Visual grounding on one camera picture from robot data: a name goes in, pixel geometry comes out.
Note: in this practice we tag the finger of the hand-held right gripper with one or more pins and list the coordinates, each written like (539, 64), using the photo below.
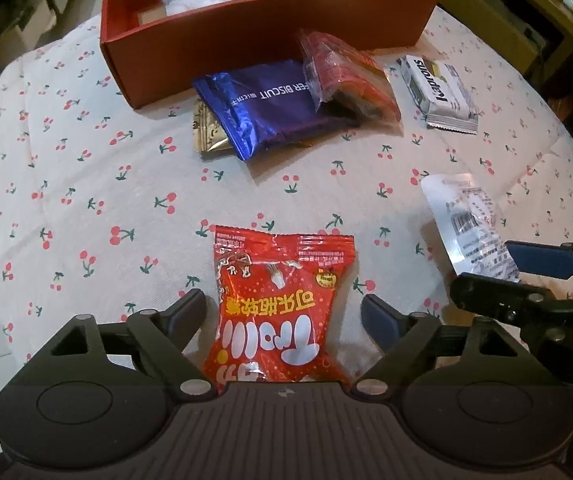
(541, 260)
(496, 296)

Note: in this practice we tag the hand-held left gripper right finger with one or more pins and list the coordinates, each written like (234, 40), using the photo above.
(384, 322)

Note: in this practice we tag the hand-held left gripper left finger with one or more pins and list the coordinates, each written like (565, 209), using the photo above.
(189, 317)

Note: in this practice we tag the long white clear packet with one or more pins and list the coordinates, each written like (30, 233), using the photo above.
(466, 225)

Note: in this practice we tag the red candy packet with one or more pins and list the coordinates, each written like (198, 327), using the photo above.
(276, 310)

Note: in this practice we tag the gold snack packet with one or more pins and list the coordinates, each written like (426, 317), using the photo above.
(209, 132)

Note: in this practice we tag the white wafer bar packet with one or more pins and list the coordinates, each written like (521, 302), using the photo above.
(436, 90)

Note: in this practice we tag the blue wafer biscuit packet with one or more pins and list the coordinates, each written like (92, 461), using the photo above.
(266, 105)

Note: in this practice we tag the red clear cake packet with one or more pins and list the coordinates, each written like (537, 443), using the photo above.
(336, 65)

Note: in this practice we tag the red cardboard box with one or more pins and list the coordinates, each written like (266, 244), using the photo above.
(266, 45)

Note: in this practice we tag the cherry print tablecloth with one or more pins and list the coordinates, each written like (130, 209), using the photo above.
(91, 185)

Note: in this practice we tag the wooden bench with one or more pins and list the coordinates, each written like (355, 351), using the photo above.
(541, 5)

